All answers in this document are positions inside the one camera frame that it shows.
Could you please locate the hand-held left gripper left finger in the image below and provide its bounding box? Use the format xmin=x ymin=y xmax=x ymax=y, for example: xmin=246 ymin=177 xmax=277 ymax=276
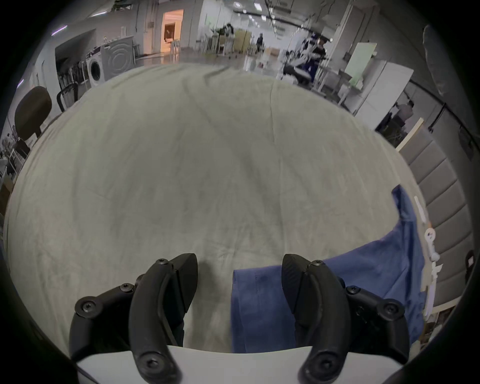
xmin=69 ymin=253 xmax=199 ymax=383

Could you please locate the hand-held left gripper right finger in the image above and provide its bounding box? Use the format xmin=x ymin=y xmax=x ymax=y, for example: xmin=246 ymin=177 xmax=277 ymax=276
xmin=281 ymin=254 xmax=410 ymax=383

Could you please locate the dark blue shirt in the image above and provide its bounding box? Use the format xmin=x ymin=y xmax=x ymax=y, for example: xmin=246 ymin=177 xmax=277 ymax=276
xmin=230 ymin=184 xmax=428 ymax=354

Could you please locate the grey padded headboard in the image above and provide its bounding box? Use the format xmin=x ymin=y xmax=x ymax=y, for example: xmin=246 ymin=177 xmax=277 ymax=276
xmin=396 ymin=118 xmax=475 ymax=312

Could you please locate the bed with beige sheet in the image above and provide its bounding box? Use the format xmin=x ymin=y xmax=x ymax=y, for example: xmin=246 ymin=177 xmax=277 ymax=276
xmin=3 ymin=63 xmax=428 ymax=355

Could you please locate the black office chair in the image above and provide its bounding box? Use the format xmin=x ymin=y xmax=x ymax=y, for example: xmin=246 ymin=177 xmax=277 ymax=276
xmin=14 ymin=86 xmax=53 ymax=158

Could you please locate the white washing machine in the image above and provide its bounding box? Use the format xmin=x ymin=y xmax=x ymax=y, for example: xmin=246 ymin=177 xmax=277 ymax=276
xmin=86 ymin=53 xmax=106 ymax=88

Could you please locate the grey washing machine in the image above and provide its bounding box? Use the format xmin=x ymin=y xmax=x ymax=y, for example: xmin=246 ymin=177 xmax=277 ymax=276
xmin=100 ymin=35 xmax=136 ymax=81

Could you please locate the white cable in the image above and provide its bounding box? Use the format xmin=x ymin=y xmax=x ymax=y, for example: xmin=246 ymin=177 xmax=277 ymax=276
xmin=414 ymin=196 xmax=443 ymax=317

